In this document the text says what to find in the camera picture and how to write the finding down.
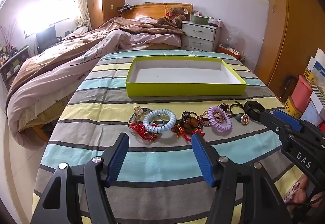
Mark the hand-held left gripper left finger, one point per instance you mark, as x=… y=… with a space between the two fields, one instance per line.
x=118 y=160

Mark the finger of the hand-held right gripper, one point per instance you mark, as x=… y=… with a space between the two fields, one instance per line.
x=288 y=118
x=269 y=121

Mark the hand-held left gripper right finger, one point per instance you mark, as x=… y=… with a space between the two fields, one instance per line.
x=203 y=160

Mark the black fitness band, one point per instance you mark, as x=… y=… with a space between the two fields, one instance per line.
x=247 y=106

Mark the pink rhinestone hair clip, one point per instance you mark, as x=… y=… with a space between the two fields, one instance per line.
x=204 y=118

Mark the lime green cardboard box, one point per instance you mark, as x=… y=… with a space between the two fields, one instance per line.
x=177 y=88

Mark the person's right hand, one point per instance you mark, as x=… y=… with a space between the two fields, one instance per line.
x=306 y=192

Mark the yellow cardboard box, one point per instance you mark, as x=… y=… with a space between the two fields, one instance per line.
x=292 y=109

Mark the pink plastic bin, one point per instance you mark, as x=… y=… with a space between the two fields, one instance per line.
x=301 y=93

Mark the striped tablecloth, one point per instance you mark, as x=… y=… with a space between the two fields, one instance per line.
x=162 y=158

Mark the white cardboard box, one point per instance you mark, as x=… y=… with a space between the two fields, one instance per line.
x=317 y=82

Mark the stack of books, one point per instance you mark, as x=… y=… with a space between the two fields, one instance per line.
x=229 y=51

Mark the wide wooden wardrobe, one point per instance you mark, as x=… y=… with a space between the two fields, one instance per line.
x=287 y=23

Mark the pink floral quilt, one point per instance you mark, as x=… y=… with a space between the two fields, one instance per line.
x=50 y=74

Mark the white nightstand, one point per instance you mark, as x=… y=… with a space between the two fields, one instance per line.
x=198 y=36

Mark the green basin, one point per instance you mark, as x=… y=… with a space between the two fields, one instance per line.
x=199 y=19

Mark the brown blanket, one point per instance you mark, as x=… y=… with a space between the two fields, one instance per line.
x=142 y=26

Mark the brown teddy bear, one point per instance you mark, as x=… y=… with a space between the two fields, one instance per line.
x=175 y=18

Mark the black chair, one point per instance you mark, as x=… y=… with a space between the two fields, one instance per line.
x=47 y=38

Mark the cluttered shelf unit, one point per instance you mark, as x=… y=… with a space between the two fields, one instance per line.
x=12 y=66

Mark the power strip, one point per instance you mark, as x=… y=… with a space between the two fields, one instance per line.
x=125 y=7

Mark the window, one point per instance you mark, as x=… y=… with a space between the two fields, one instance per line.
x=45 y=16

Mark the floral curtain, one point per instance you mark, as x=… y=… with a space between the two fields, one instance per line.
x=80 y=0

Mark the dried flower branches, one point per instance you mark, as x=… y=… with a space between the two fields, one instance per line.
x=7 y=33

